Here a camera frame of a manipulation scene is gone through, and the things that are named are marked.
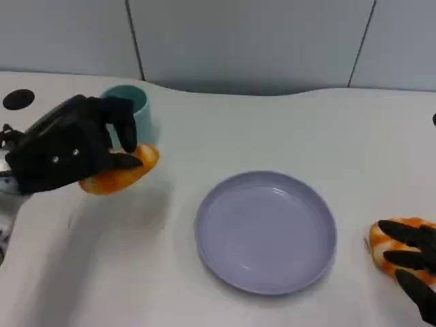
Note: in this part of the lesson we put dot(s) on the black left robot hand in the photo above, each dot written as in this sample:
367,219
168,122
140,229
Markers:
64,150

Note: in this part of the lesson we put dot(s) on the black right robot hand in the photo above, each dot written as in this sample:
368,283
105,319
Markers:
419,238

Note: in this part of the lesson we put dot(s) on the orange white toy bread roll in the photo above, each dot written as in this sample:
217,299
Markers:
136,173
383,242

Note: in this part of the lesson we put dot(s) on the pale green mug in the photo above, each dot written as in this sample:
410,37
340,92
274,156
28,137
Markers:
143,116

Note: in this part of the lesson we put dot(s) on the lilac plate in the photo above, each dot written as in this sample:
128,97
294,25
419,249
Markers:
265,235

